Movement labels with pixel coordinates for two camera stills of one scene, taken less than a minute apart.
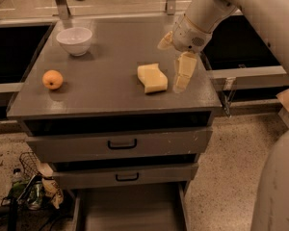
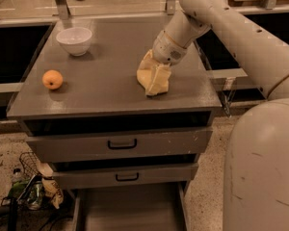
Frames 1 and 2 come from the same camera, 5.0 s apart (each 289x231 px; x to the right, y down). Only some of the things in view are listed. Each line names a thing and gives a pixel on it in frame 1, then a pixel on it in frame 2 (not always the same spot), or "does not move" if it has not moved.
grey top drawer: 118,144 does not move
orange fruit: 52,79 does not move
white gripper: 189,35 → 168,52
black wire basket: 30,165 does not move
